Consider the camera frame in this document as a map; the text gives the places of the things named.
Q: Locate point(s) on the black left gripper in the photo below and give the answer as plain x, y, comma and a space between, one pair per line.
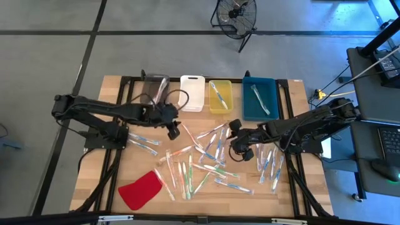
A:
167, 114

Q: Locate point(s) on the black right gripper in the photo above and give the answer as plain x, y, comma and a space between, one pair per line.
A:
243, 139

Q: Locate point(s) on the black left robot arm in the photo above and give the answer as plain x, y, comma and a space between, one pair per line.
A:
103, 109

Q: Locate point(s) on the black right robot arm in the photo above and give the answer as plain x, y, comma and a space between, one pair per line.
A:
297, 125

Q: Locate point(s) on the white plastic bin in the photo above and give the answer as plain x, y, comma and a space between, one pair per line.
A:
192, 100

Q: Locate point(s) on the grey transparent plastic bin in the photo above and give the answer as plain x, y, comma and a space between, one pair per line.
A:
150, 87

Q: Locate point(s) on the yellow plastic bin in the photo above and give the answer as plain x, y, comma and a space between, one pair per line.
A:
226, 87

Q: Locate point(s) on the teal plastic bin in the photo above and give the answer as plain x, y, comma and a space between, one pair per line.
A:
268, 90

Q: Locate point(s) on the red cloth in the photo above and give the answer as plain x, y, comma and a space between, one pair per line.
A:
140, 190

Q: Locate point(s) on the white paper sheet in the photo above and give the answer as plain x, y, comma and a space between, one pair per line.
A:
326, 150

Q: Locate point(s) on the black floor fan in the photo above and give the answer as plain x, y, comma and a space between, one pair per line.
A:
234, 14

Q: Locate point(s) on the desk caster wheel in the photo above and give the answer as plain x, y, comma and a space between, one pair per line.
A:
356, 197

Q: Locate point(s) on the grey desk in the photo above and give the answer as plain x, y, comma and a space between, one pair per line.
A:
365, 103

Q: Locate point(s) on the black computer mouse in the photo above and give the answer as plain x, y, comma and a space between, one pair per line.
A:
386, 170

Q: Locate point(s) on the black power adapter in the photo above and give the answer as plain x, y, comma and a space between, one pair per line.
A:
387, 65

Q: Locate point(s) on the black desk pole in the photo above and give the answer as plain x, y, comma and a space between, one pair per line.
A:
379, 39

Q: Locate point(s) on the black frame clamp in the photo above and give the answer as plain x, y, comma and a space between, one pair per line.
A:
247, 74
143, 74

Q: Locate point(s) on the black table-level camera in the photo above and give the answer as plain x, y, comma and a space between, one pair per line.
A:
202, 219

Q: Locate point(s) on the silver frame bracket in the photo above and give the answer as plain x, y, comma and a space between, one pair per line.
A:
289, 221
115, 218

